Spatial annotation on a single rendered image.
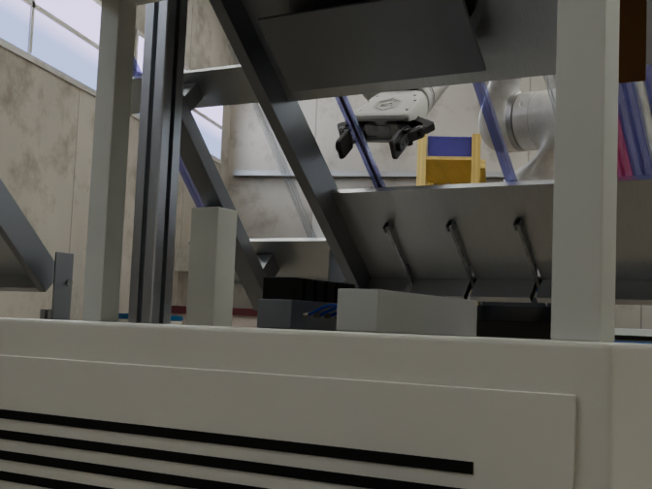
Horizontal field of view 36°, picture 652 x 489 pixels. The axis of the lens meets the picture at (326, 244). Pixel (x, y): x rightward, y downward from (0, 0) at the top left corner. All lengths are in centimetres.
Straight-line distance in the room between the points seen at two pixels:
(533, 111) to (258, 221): 958
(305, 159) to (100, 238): 47
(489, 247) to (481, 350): 98
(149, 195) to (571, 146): 79
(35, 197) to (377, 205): 610
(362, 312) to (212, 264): 74
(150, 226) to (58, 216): 660
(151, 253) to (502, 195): 52
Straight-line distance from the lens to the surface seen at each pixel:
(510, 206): 150
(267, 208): 1150
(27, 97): 752
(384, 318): 104
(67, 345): 80
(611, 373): 58
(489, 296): 159
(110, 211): 118
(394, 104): 161
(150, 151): 132
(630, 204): 145
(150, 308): 129
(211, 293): 175
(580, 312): 59
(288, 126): 151
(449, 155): 842
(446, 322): 118
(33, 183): 755
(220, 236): 176
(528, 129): 204
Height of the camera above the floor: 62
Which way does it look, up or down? 5 degrees up
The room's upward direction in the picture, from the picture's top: 2 degrees clockwise
